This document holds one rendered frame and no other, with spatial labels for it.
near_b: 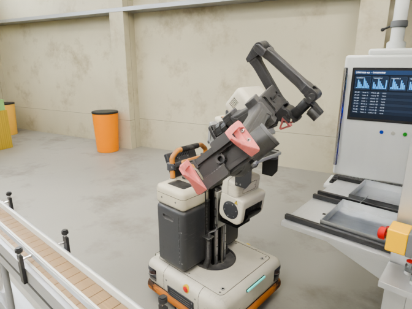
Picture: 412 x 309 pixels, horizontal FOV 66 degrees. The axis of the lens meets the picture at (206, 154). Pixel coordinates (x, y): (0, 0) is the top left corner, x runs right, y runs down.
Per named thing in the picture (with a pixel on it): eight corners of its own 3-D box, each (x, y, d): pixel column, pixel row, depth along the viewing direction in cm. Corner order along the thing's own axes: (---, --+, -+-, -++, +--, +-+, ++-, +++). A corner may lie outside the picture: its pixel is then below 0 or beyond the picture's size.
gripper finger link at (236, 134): (214, 171, 50) (232, 174, 59) (251, 144, 49) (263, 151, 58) (192, 137, 52) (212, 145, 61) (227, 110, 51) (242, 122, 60)
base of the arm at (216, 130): (223, 124, 162) (207, 127, 153) (233, 115, 156) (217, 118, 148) (231, 138, 160) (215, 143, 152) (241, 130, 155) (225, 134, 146)
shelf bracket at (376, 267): (391, 279, 118) (396, 249, 115) (389, 284, 116) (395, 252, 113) (303, 247, 140) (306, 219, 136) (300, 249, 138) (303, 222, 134)
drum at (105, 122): (126, 149, 589) (123, 110, 570) (108, 154, 551) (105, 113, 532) (107, 146, 610) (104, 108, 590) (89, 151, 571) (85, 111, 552)
